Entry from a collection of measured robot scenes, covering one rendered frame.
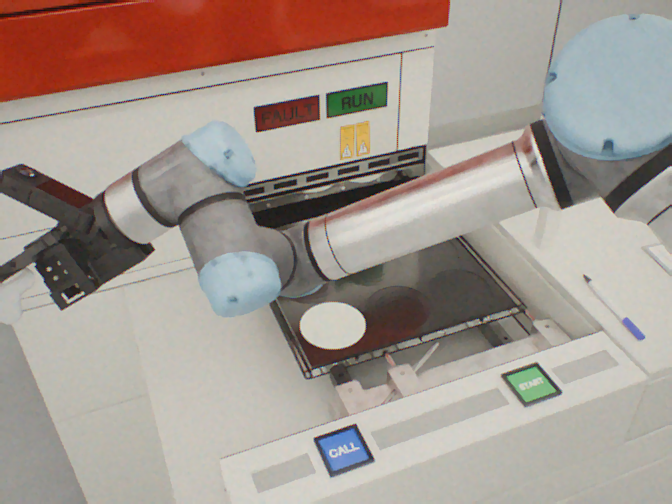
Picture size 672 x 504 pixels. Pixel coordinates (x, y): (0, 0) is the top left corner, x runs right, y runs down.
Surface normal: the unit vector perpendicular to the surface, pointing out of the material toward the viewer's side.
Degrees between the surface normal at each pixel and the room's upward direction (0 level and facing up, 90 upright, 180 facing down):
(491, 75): 90
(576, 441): 90
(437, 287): 0
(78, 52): 90
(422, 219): 69
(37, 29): 90
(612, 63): 45
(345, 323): 1
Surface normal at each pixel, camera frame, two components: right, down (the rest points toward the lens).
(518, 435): 0.37, 0.57
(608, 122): -0.43, -0.19
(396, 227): -0.26, 0.26
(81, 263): 0.85, -0.46
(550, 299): -0.93, 0.24
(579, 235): -0.01, -0.78
